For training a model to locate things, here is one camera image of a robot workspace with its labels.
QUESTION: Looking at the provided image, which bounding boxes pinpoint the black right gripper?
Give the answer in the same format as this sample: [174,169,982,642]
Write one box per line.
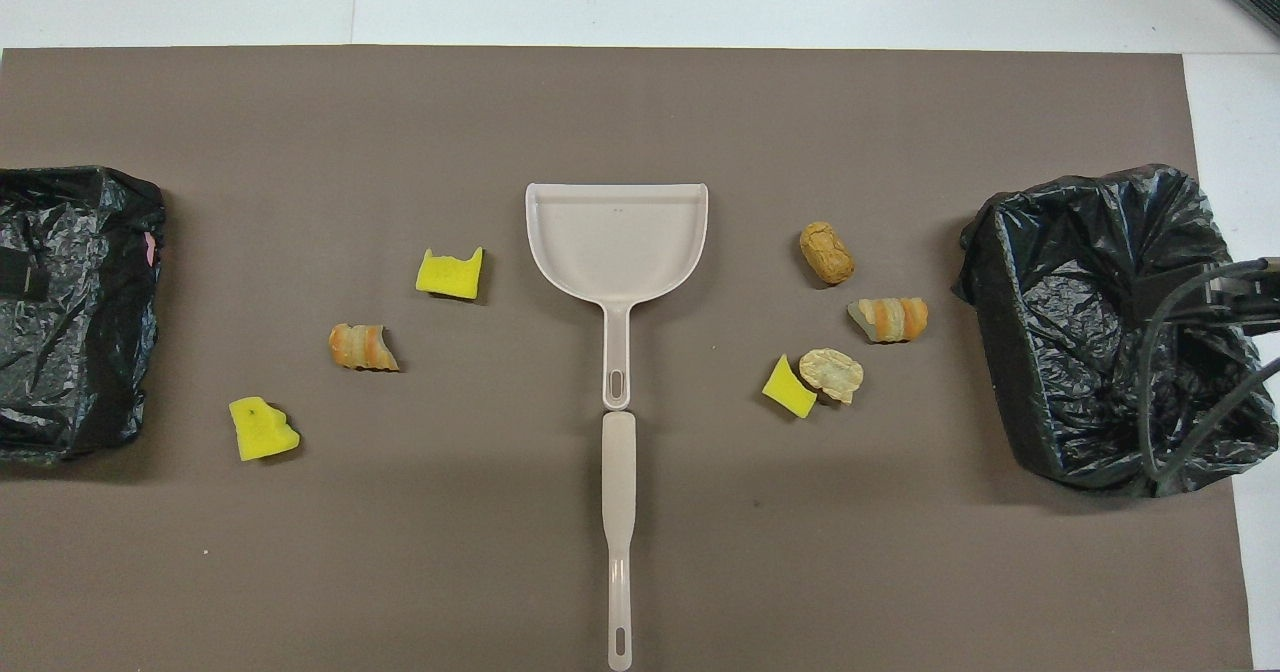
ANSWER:
[1205,257,1280,335]

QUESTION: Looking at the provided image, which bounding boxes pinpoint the orange striped croissant piece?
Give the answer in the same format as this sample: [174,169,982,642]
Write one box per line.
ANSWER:
[847,297,930,344]

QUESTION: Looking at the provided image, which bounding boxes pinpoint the pale flaky pastry piece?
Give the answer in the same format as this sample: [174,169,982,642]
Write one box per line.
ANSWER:
[798,348,865,406]

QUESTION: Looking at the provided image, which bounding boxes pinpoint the brown peanut shaped bread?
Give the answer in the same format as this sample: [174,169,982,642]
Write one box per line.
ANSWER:
[799,221,857,286]

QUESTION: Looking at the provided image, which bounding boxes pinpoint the small yellow sponge wedge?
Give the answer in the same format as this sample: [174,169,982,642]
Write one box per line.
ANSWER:
[761,354,819,420]

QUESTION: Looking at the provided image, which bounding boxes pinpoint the beige plastic dustpan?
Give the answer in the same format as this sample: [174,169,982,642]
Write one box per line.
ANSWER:
[525,183,709,412]

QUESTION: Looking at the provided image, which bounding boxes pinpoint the beige hand brush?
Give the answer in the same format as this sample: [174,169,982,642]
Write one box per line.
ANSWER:
[601,410,638,672]

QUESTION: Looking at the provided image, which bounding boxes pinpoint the notched yellow green sponge piece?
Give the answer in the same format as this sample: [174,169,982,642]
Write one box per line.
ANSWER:
[416,246,485,302]

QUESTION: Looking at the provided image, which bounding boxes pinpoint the brown toasted croissant piece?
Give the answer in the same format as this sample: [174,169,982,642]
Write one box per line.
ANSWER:
[329,323,401,373]

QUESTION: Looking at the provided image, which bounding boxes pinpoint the yellow sponge piece dark spot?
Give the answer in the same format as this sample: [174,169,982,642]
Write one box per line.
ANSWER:
[228,396,301,463]

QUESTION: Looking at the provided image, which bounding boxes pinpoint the black bag lined bin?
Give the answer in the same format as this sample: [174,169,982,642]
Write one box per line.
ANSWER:
[0,165,167,465]
[952,163,1280,499]

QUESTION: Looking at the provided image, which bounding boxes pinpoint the brown table mat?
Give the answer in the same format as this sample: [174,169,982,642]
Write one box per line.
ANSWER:
[0,45,1257,672]

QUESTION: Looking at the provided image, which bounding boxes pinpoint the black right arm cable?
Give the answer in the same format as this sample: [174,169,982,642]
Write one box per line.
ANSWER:
[1138,260,1280,483]

